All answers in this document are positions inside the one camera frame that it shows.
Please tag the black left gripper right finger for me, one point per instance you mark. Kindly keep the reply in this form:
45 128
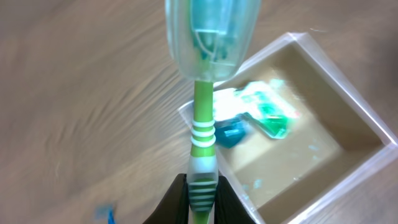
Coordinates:
228 207

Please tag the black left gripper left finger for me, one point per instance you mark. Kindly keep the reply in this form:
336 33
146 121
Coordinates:
174 206

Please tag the blue disposable razor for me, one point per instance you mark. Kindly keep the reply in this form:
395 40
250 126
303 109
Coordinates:
105 212

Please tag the green soap package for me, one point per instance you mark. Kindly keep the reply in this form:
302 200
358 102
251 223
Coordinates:
259 105

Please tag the green toothbrush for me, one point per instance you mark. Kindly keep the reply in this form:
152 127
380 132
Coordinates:
208 40

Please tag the blue mouthwash bottle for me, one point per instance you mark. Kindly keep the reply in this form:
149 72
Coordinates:
230 132

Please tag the white cardboard box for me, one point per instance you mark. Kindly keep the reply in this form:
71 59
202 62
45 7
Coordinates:
337 142

